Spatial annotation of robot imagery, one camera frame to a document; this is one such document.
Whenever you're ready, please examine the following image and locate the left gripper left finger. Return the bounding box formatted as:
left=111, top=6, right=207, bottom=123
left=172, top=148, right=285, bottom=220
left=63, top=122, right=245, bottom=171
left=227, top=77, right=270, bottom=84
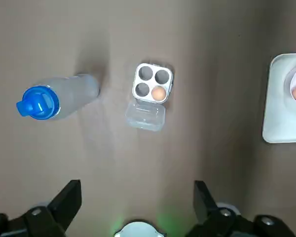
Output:
left=0, top=179, right=82, bottom=237

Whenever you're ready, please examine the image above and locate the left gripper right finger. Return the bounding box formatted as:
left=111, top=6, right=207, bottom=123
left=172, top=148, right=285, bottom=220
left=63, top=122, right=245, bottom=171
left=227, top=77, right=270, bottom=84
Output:
left=185, top=180, right=296, bottom=237

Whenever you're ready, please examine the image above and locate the white rectangular tray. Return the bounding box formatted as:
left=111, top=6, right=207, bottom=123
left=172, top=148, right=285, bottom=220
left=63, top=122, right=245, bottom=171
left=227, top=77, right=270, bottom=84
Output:
left=262, top=52, right=296, bottom=144

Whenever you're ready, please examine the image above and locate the clear plastic egg carton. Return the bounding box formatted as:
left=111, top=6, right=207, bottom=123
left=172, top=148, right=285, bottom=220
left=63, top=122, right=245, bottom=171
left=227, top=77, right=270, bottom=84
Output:
left=125, top=63, right=175, bottom=133

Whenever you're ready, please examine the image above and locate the clear bottle blue cap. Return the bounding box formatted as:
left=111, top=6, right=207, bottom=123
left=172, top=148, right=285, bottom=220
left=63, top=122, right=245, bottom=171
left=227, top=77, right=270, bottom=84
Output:
left=16, top=74, right=101, bottom=121

